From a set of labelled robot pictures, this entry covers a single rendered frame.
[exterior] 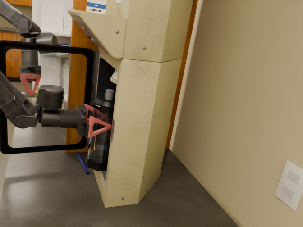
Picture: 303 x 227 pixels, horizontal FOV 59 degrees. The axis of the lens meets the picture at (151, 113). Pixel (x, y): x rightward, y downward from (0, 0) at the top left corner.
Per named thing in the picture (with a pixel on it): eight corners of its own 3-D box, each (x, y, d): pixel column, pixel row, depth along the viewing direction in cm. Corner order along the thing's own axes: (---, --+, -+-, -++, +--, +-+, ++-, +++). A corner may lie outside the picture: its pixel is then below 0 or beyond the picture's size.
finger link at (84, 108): (105, 105, 94) (77, 102, 90) (109, 112, 88) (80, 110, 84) (102, 122, 96) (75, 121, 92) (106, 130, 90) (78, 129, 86)
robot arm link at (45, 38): (31, 29, 103) (18, 19, 95) (60, 26, 103) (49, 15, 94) (31, 59, 102) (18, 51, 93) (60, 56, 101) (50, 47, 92)
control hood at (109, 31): (98, 43, 96) (101, 14, 93) (122, 59, 69) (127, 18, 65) (65, 39, 92) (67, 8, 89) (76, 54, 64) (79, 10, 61)
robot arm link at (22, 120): (20, 113, 83) (14, 125, 76) (22, 78, 79) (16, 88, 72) (60, 117, 87) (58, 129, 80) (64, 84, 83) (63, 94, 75)
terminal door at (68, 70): (86, 148, 108) (94, 48, 95) (0, 155, 94) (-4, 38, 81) (85, 147, 109) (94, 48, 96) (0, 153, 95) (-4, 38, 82)
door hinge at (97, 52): (89, 146, 110) (98, 49, 97) (90, 148, 107) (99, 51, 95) (85, 146, 109) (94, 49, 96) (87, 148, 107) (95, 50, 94)
